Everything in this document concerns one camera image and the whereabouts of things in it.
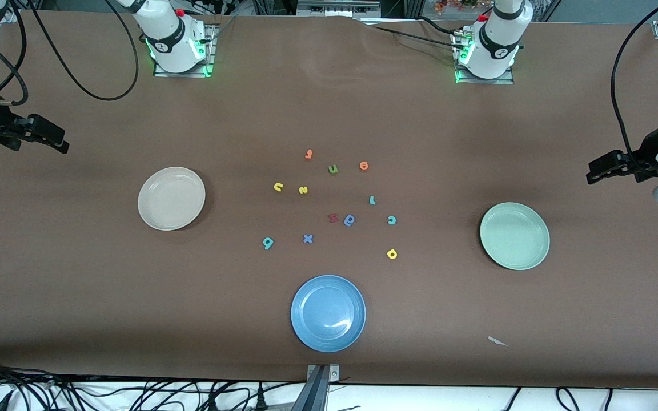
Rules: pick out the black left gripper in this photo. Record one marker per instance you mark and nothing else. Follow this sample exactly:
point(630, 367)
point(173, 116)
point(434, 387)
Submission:
point(647, 149)

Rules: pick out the teal letter g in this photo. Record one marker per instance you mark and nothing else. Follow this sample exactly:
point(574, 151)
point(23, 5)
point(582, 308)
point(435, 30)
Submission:
point(271, 244)

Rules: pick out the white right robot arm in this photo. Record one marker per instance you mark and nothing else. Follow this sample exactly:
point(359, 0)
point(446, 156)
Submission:
point(172, 40)

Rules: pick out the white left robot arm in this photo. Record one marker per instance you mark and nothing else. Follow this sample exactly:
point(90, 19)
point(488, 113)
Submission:
point(494, 45)

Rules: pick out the pale green plate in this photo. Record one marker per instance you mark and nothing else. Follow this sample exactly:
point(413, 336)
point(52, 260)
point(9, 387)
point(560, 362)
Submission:
point(514, 236)

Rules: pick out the beige brown plate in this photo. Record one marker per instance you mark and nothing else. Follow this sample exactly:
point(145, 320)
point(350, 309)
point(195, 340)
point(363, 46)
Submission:
point(171, 198)

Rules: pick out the brown table cover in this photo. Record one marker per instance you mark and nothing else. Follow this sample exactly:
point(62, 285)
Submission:
point(77, 285)

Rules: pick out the white paper scrap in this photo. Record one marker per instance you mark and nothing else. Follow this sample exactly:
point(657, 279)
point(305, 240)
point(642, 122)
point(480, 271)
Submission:
point(497, 341)

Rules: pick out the blue plate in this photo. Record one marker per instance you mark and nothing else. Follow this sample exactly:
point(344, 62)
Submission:
point(328, 313)

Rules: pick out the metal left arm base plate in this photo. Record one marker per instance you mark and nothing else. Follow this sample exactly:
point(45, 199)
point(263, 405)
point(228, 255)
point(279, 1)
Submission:
point(483, 81)

